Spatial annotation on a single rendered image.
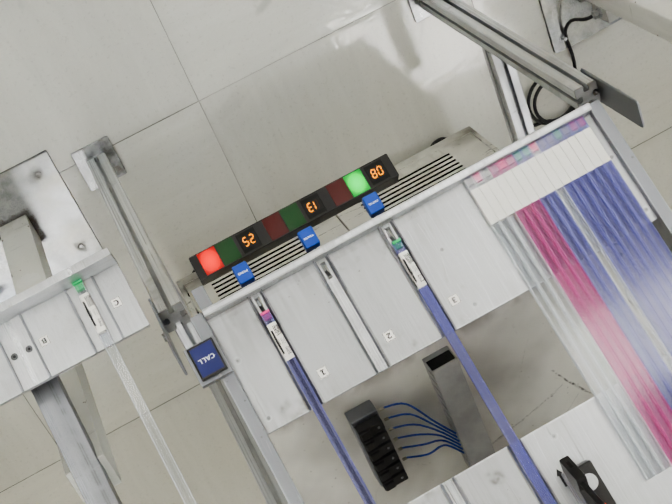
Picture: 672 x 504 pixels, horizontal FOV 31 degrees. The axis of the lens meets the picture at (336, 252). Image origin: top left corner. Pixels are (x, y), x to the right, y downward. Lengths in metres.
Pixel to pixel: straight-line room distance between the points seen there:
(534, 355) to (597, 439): 0.44
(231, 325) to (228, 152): 0.77
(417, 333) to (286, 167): 0.85
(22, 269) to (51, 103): 0.33
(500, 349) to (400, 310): 0.41
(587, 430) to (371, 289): 0.37
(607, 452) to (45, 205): 1.21
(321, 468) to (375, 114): 0.81
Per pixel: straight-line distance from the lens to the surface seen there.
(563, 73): 2.06
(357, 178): 1.85
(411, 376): 2.11
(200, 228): 2.55
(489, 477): 1.76
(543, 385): 2.25
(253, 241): 1.83
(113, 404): 2.71
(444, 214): 1.83
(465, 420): 2.15
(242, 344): 1.78
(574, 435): 1.79
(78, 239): 2.49
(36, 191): 2.43
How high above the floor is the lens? 2.23
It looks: 57 degrees down
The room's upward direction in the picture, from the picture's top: 141 degrees clockwise
